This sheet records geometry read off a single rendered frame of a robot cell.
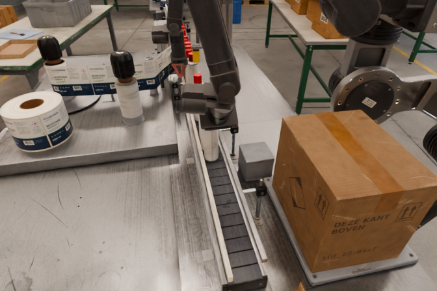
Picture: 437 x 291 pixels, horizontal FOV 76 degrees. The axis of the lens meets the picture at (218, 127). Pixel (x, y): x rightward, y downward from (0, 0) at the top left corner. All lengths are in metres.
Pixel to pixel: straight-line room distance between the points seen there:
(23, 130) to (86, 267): 0.54
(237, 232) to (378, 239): 0.33
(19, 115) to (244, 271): 0.89
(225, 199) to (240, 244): 0.15
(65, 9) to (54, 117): 2.02
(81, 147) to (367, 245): 0.96
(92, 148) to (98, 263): 0.44
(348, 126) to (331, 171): 0.20
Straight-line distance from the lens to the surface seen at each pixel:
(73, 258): 0.91
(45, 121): 1.16
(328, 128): 0.79
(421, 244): 2.20
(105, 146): 1.14
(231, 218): 0.83
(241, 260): 0.77
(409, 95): 0.99
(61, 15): 3.13
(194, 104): 0.65
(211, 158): 0.98
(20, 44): 2.82
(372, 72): 0.89
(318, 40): 2.65
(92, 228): 0.95
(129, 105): 1.17
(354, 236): 0.74
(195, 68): 1.34
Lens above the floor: 1.54
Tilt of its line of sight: 35 degrees down
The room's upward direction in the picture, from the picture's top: straight up
